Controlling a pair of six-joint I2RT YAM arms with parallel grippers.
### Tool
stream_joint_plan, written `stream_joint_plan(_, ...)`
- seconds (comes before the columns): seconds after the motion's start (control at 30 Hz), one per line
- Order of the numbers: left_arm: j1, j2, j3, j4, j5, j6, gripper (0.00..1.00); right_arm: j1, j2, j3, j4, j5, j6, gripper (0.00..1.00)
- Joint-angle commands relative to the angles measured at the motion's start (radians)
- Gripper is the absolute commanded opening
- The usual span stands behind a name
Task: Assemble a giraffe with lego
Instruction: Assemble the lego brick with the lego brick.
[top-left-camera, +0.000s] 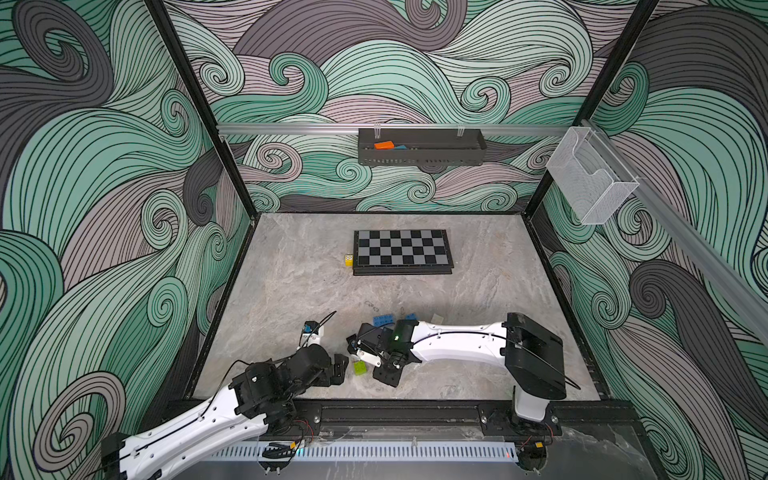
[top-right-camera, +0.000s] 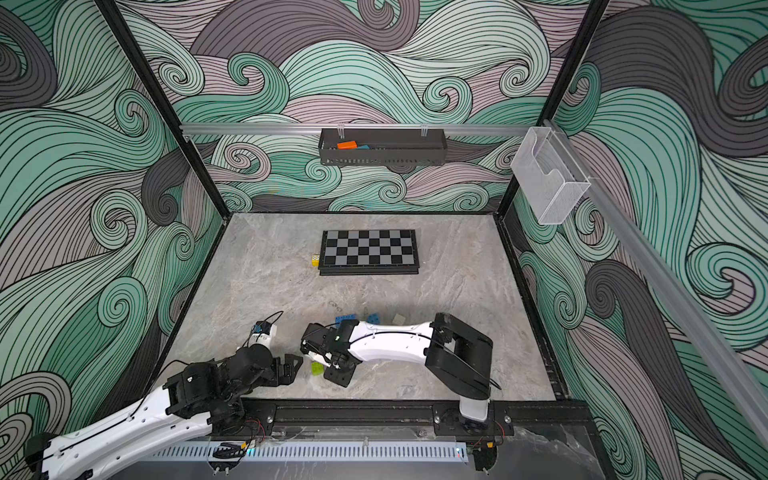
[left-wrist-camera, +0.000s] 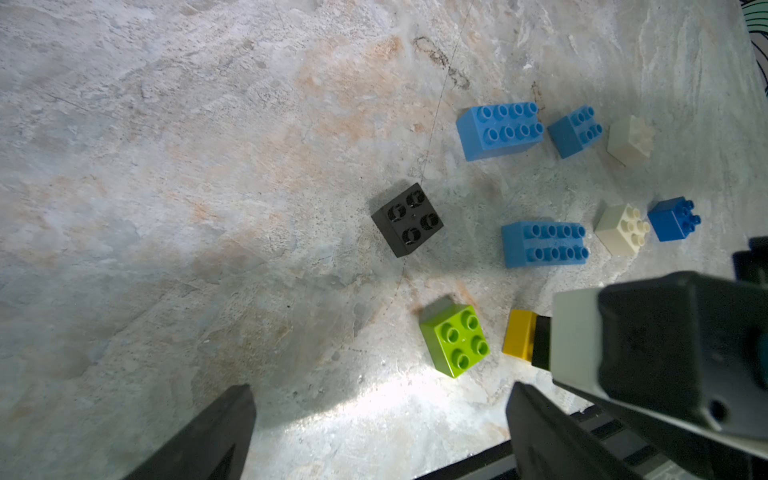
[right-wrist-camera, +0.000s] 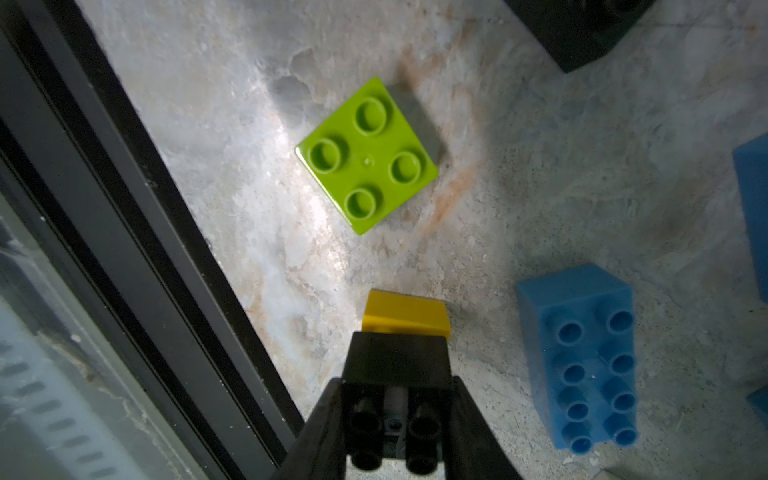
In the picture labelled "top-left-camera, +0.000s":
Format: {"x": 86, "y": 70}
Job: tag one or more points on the orange block in tray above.
{"x": 388, "y": 145}

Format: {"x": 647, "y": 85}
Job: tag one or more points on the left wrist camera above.
{"x": 311, "y": 333}

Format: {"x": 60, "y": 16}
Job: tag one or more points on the black chessboard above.
{"x": 401, "y": 252}

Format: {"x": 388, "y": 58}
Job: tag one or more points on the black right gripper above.
{"x": 390, "y": 374}

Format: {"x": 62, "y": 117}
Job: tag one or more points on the aluminium rail back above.
{"x": 304, "y": 128}

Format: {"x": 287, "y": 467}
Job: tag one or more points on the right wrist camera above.
{"x": 366, "y": 357}

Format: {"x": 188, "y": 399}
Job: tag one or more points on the green lego brick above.
{"x": 359, "y": 368}

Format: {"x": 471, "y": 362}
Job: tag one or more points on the aluminium rail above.
{"x": 749, "y": 306}
{"x": 304, "y": 128}

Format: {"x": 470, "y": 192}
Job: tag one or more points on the clear plastic wall holder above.
{"x": 591, "y": 175}

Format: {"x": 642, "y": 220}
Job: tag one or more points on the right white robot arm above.
{"x": 532, "y": 354}

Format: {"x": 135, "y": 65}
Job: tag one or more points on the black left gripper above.
{"x": 327, "y": 379}

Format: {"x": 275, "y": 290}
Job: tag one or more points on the black wall tray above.
{"x": 428, "y": 148}

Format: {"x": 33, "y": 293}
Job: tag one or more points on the white slotted cable duct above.
{"x": 409, "y": 451}

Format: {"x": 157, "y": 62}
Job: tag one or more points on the aluminium rail right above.
{"x": 749, "y": 306}

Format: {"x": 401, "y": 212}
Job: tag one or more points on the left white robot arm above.
{"x": 257, "y": 401}

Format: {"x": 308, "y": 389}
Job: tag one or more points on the black corner frame post left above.
{"x": 173, "y": 44}

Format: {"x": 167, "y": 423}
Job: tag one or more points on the black corner frame post right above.
{"x": 615, "y": 61}

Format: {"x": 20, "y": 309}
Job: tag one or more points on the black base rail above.
{"x": 332, "y": 418}

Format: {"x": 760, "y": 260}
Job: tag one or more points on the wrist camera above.
{"x": 366, "y": 357}
{"x": 311, "y": 333}

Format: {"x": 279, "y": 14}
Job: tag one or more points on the black corner frame post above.
{"x": 615, "y": 61}
{"x": 173, "y": 44}

